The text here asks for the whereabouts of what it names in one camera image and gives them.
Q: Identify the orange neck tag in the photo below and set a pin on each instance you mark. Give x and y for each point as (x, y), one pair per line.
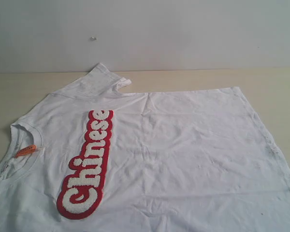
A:
(27, 150)

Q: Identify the white t-shirt red lettering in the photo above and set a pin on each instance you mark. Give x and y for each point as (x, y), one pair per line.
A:
(192, 161)

